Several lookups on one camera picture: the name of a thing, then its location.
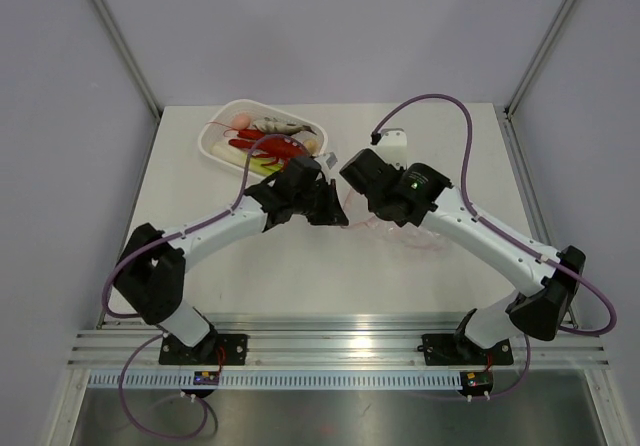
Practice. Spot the green toy leek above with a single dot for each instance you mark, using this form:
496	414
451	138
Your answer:
229	154

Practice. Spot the white plastic basket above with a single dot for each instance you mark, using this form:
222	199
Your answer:
213	131

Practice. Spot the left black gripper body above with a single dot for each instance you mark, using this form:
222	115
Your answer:
303	201

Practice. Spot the aluminium frame post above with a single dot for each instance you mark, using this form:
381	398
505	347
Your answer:
544	49
117	39

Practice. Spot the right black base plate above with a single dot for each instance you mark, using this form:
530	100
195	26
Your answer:
440	348

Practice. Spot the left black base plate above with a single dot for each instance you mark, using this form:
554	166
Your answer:
220	349

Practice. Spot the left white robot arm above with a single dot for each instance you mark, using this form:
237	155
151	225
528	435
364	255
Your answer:
151	272

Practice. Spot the clear zip top bag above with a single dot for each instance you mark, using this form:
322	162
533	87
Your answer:
409	236

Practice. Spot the right small circuit board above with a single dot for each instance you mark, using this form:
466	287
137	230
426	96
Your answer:
476	383

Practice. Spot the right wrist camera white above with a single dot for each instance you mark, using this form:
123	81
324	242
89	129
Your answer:
391	146

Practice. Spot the white slotted cable duct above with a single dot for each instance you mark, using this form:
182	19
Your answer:
281	380

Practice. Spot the pink toy egg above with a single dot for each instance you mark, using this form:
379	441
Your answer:
241	121

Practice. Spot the red toy lobster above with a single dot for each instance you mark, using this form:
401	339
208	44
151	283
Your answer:
279	149

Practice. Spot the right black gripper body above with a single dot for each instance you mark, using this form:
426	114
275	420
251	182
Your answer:
375	205

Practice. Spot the aluminium mounting rail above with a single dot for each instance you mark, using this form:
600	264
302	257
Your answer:
326	342

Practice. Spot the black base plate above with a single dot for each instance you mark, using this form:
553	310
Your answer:
440	348
220	349

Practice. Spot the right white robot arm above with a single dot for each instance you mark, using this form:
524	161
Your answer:
543	277

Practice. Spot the left small circuit board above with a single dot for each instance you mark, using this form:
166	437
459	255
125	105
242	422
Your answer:
206	378

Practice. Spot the grey toy fish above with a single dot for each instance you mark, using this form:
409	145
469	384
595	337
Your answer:
272	126

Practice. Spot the left aluminium frame post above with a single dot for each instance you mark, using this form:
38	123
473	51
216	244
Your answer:
117	39

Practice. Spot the right aluminium frame post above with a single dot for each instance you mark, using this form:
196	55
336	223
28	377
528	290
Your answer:
544	49

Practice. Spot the small circuit board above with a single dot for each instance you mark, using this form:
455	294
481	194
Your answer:
206	378
476	383

